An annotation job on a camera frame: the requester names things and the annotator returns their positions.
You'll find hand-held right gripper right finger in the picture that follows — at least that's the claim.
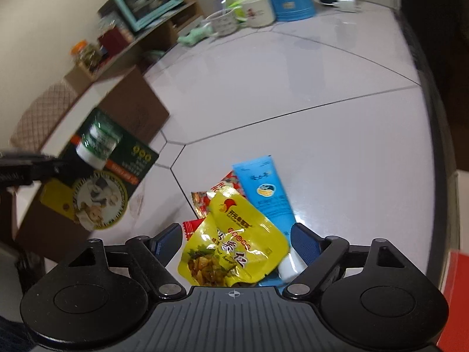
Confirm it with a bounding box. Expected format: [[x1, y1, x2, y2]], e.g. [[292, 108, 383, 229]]
[[282, 223, 402, 300]]

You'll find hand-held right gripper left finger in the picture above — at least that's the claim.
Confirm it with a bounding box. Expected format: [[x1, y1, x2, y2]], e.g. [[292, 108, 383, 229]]
[[68, 223, 186, 299]]

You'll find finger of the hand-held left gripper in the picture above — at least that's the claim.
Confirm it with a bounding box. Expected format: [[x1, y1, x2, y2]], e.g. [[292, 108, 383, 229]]
[[0, 150, 79, 187]]

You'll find red snack packet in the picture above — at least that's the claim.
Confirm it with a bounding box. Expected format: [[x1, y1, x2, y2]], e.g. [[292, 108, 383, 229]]
[[191, 170, 244, 221], [182, 219, 206, 243]]

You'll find large yellow snack pouch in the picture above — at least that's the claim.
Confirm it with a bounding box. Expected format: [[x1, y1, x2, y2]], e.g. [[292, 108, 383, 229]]
[[178, 187, 291, 287]]

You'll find blue tube white cap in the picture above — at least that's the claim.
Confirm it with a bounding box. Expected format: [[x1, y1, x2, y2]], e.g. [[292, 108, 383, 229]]
[[232, 155, 308, 283]]

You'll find green snack packet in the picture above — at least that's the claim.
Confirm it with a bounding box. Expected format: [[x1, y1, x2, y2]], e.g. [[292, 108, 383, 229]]
[[40, 107, 160, 232]]

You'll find brown cardboard box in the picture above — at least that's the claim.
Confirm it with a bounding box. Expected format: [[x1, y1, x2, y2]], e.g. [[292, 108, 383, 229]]
[[11, 65, 171, 265]]

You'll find green plastic container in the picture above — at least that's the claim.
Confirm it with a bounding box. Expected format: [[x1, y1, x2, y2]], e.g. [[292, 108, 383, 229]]
[[223, 0, 253, 21]]

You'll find quilted brown cover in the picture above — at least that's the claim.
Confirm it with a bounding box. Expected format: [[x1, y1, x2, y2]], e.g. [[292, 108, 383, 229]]
[[9, 82, 83, 153]]

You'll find clear jar orange lid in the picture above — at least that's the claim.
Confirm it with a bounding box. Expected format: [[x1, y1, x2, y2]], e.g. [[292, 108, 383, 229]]
[[71, 40, 102, 70]]

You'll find dark red storage box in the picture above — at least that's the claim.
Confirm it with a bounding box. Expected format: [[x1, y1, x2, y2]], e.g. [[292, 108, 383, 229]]
[[97, 26, 129, 57]]

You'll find red cardboard box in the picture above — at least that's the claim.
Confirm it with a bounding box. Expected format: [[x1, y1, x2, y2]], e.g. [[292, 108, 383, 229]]
[[436, 251, 469, 352]]

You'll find wooden shelf cabinet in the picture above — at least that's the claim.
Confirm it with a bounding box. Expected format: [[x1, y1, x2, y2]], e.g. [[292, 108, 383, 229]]
[[64, 0, 206, 81]]

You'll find green cloth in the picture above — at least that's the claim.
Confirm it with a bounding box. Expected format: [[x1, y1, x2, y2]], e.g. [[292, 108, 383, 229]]
[[178, 24, 213, 46]]

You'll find spotted mug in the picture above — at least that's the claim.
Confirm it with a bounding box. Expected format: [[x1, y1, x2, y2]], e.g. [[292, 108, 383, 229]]
[[203, 7, 239, 37]]

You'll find white printed mug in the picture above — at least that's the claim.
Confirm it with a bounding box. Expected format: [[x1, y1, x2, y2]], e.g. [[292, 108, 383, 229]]
[[240, 0, 276, 27]]

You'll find white charger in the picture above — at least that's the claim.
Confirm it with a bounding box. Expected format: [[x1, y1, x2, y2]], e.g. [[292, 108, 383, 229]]
[[332, 0, 360, 12]]

